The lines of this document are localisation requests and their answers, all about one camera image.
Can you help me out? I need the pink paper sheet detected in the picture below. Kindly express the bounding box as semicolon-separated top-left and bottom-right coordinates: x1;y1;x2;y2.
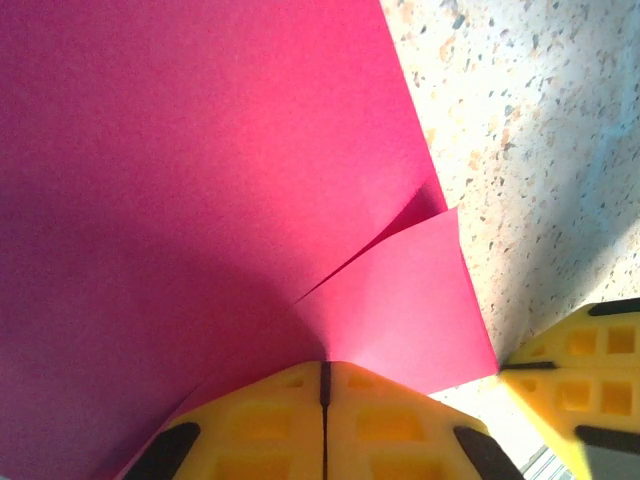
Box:
0;0;501;480

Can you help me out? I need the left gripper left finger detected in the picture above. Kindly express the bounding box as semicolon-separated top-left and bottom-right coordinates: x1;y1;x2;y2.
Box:
119;359;327;480

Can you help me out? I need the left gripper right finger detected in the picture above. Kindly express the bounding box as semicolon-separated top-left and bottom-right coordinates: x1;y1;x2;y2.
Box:
324;359;527;480

